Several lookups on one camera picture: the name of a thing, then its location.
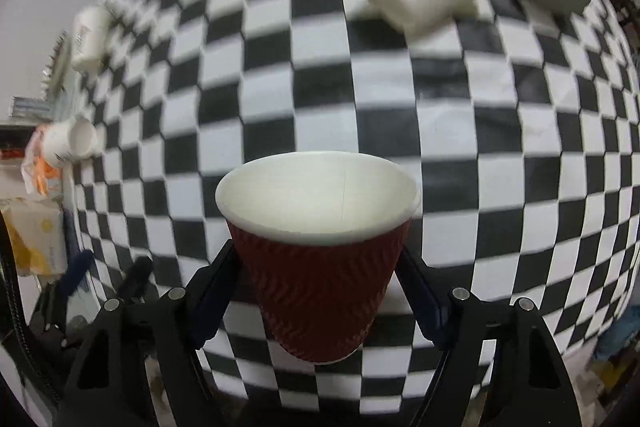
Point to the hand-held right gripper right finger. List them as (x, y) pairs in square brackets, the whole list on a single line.
[(431, 307)]

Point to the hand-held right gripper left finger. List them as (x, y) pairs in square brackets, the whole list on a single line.
[(210, 307)]

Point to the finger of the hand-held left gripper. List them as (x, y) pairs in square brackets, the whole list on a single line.
[(134, 279)]

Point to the red ribbed paper cup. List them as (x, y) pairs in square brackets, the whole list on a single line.
[(320, 277)]

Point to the yellow white box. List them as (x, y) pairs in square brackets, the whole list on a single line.
[(31, 237)]

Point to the orange plastic bag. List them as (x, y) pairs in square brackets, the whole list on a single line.
[(39, 167)]

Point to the checkered tablecloth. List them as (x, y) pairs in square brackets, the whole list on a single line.
[(350, 107)]

